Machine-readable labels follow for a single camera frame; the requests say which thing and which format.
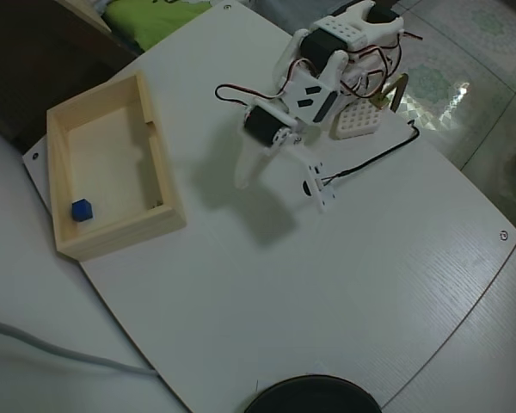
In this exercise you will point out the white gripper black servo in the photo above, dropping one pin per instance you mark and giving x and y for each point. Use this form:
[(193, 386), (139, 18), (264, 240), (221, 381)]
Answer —
[(259, 127)]

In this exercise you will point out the small blue cube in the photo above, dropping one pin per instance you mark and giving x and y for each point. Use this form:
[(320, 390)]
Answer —
[(82, 211)]

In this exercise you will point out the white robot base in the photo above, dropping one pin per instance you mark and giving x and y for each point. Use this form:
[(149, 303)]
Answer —
[(357, 122)]

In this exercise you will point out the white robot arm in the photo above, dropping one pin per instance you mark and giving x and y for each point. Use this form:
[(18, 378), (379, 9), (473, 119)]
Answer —
[(344, 30)]

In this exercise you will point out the light wooden open box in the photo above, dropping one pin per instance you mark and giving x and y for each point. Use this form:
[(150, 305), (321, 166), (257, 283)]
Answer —
[(124, 236)]

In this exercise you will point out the white wood-grain base board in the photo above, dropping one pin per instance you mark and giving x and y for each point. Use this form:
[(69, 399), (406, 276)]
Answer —
[(305, 279)]

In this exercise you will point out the brass table clamp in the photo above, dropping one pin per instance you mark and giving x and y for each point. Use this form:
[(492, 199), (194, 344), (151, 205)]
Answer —
[(399, 92)]

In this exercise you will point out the green cloth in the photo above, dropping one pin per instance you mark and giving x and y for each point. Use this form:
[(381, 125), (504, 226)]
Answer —
[(155, 21)]

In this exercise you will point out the light wooden plank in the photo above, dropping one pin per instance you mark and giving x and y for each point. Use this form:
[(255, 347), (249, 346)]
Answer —
[(84, 13)]

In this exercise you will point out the black round object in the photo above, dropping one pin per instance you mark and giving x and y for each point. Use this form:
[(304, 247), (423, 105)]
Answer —
[(314, 396)]

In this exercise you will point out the dark brown furniture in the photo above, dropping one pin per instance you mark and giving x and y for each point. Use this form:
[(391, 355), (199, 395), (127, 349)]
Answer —
[(26, 64)]

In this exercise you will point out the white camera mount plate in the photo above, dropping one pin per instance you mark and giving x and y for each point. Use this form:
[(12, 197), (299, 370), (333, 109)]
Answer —
[(322, 198)]

